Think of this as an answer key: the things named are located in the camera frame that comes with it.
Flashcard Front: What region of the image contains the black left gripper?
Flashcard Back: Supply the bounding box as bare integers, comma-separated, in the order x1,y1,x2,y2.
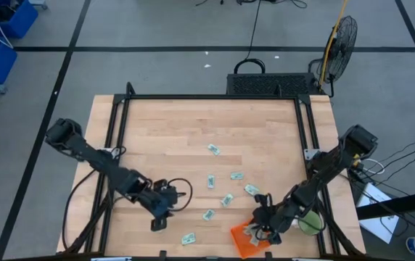
131,173,179,233

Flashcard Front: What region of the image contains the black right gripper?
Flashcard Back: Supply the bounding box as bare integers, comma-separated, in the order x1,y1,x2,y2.
252,194,297,246

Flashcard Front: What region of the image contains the orange plastic basket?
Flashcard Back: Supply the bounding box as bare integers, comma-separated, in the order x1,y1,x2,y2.
230,219,272,260

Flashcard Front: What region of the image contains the green white ceramic mug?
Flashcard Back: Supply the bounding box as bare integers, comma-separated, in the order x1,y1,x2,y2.
296,210,324,236

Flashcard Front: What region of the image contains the grey metal mounting plate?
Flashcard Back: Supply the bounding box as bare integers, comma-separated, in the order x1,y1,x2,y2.
100,147,120,160
303,148,320,161

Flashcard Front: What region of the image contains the white cardboard box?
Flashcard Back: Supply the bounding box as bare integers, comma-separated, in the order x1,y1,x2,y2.
356,182,400,244

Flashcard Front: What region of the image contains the black metal beam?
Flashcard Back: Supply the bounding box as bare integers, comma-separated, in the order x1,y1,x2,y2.
356,188,415,221

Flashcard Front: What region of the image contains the black perforated computer case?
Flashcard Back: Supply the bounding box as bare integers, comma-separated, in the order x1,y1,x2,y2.
226,72,325,96

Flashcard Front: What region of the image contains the black floor fan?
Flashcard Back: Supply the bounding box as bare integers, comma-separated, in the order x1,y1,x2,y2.
308,14,359,98

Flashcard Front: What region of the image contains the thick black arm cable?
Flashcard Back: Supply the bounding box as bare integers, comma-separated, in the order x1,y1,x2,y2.
61,167,99,251

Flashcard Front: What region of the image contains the white looped cable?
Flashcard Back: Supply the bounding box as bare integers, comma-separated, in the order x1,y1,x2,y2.
358,158,386,175

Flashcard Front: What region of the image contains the black power cable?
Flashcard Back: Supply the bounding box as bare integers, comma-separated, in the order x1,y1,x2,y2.
376,130,415,162

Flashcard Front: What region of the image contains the black floor cable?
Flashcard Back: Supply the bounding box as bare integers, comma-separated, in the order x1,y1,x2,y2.
233,0,266,75

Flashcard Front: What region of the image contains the yellow hanging cable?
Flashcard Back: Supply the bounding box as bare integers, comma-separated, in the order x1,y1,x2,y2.
318,0,350,88

